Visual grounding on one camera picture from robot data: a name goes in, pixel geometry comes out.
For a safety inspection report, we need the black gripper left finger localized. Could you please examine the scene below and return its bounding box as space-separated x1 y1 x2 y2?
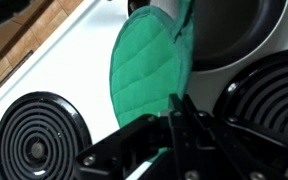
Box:
74 114 168 180

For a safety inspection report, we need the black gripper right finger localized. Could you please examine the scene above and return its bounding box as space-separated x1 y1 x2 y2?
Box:
169 94 288 180

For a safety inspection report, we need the black frying pan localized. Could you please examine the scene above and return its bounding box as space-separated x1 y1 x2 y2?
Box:
127 0 288 71

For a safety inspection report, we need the right front coil burner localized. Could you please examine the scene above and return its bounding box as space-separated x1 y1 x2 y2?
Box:
0 91 92 180

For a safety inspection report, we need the coil burner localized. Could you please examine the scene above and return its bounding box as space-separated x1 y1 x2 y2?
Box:
0 91 92 180
213 50 288 136

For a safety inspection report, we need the left front coil burner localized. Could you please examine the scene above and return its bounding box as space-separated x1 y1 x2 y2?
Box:
213 50 288 136

